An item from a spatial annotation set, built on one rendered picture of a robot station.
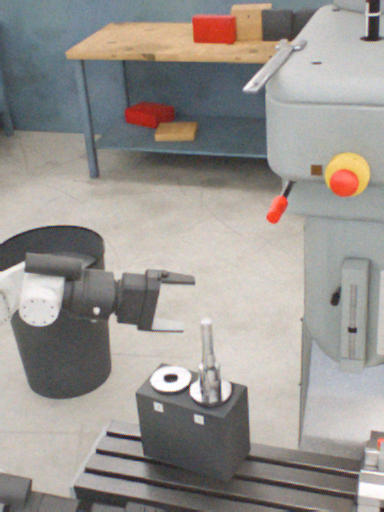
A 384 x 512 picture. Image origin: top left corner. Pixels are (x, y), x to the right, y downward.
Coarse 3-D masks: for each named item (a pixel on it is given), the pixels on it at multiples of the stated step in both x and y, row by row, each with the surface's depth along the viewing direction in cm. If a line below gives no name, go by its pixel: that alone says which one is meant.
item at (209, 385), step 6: (204, 378) 174; (210, 378) 174; (216, 378) 174; (204, 384) 175; (210, 384) 175; (216, 384) 175; (204, 390) 176; (210, 390) 175; (216, 390) 176; (210, 396) 176
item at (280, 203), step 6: (288, 180) 129; (288, 186) 126; (282, 192) 124; (288, 192) 125; (276, 198) 121; (282, 198) 121; (276, 204) 120; (282, 204) 120; (288, 204) 122; (270, 210) 119; (276, 210) 118; (282, 210) 120; (270, 216) 118; (276, 216) 118; (276, 222) 119
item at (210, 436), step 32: (160, 384) 181; (192, 384) 182; (224, 384) 179; (160, 416) 181; (192, 416) 176; (224, 416) 172; (160, 448) 186; (192, 448) 181; (224, 448) 176; (224, 480) 181
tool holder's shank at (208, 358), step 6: (204, 318) 171; (204, 324) 169; (210, 324) 169; (204, 330) 169; (210, 330) 170; (204, 336) 170; (210, 336) 170; (204, 342) 171; (210, 342) 171; (204, 348) 172; (210, 348) 172; (204, 354) 173; (210, 354) 172; (204, 360) 173; (210, 360) 173; (204, 366) 174; (210, 366) 174
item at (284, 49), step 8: (280, 40) 127; (304, 40) 127; (280, 48) 124; (288, 48) 123; (296, 48) 124; (280, 56) 119; (288, 56) 121; (272, 64) 117; (280, 64) 117; (264, 72) 113; (272, 72) 114; (256, 80) 111; (264, 80) 111; (248, 88) 108; (256, 88) 108
